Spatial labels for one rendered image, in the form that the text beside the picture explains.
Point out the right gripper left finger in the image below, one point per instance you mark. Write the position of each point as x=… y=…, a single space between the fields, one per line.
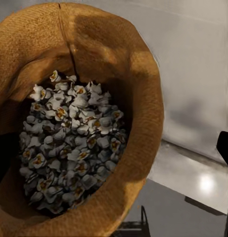
x=10 y=146

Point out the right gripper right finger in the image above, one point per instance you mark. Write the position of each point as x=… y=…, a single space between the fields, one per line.
x=222 y=146

